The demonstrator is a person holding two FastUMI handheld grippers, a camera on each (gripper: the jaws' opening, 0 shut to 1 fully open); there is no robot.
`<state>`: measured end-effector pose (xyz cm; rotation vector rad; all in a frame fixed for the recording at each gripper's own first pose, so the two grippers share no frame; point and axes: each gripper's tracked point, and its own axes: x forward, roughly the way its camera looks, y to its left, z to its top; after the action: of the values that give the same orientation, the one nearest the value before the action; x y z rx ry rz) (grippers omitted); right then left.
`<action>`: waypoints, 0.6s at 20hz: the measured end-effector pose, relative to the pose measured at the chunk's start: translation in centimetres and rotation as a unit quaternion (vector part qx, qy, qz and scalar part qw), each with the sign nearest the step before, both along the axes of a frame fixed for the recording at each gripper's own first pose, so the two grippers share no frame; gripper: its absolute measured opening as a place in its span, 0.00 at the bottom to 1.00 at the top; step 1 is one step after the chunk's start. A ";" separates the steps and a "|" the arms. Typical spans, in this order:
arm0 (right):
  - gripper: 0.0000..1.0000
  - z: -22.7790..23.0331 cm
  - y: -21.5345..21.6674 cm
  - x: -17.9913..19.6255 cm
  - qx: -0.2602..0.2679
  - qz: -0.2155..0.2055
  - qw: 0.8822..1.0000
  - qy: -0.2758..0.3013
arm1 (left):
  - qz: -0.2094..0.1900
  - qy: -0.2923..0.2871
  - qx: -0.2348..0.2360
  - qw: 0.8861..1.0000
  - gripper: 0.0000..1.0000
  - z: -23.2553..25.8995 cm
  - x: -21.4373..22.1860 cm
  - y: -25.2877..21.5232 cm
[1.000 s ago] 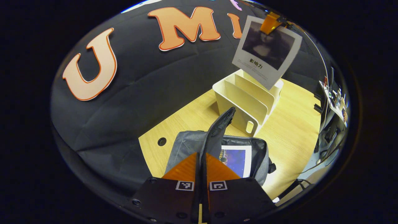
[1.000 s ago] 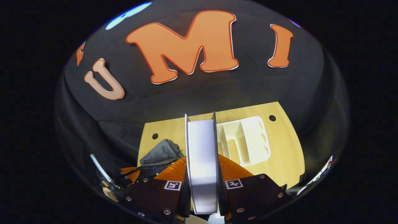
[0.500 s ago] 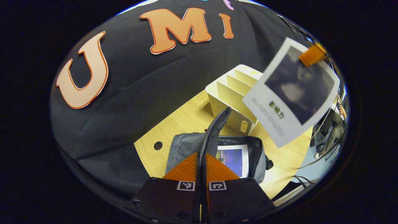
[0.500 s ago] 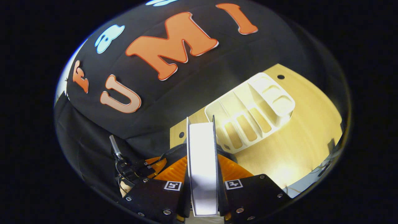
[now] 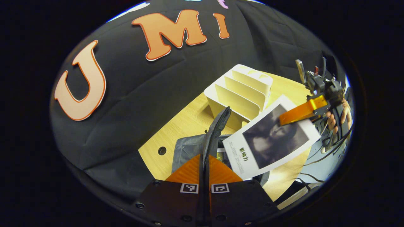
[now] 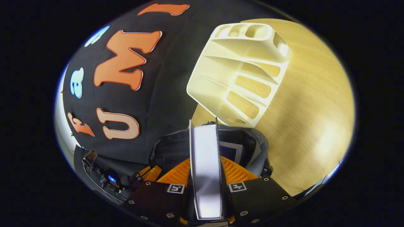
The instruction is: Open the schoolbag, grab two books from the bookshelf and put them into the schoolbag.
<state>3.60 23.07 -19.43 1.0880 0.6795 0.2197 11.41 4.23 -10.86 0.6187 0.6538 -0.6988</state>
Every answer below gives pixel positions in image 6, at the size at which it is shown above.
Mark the white plastic bookshelf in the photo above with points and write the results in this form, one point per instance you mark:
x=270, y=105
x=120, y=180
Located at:
x=240, y=69

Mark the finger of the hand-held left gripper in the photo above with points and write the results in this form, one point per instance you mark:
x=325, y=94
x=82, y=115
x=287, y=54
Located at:
x=154, y=173
x=143, y=171

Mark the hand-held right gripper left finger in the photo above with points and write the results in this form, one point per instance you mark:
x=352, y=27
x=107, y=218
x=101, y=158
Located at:
x=157, y=201

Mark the blue book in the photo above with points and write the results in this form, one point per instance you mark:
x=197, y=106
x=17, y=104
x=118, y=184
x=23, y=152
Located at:
x=232, y=151

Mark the black backdrop cloth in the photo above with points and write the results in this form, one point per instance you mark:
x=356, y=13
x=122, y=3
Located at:
x=170, y=94

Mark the grey schoolbag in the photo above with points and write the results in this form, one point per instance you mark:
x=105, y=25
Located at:
x=170, y=148

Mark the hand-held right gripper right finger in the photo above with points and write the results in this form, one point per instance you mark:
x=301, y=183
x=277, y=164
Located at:
x=262, y=198

